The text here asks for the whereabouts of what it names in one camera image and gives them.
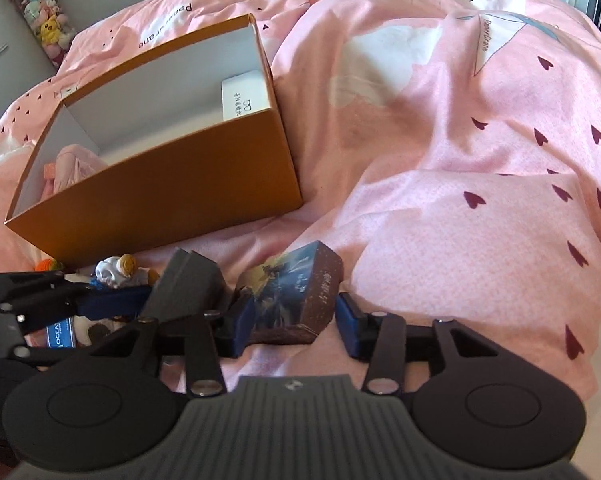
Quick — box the pink printed blanket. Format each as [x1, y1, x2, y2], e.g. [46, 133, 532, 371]
[0, 0, 601, 480]

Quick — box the white skull figurine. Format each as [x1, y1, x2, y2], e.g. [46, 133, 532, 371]
[94, 254, 160, 290]

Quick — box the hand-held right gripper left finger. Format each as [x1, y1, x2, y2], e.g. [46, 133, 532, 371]
[88, 295, 255, 398]

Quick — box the dark grey box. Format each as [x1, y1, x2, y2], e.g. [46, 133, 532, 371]
[140, 248, 226, 325]

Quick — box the clear tube of plush toys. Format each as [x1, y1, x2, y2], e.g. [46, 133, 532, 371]
[8, 0, 79, 69]

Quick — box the pink plush pouch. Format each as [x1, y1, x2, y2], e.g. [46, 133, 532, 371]
[42, 142, 110, 202]

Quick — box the brown white plush toy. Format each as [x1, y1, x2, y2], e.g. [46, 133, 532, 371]
[74, 316, 118, 348]

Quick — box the orange cardboard box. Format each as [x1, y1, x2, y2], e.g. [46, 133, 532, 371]
[4, 12, 305, 269]

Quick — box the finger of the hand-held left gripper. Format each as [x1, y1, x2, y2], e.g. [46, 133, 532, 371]
[0, 270, 151, 320]
[10, 332, 78, 368]

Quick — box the long white box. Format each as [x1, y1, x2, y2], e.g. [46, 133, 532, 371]
[220, 69, 274, 122]

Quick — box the dark printed card box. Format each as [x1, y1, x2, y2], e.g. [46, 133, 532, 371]
[234, 240, 344, 347]

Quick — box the blue white packet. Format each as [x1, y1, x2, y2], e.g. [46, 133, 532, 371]
[45, 321, 77, 349]

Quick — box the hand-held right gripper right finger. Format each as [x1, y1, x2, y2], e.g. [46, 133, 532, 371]
[335, 292, 504, 396]

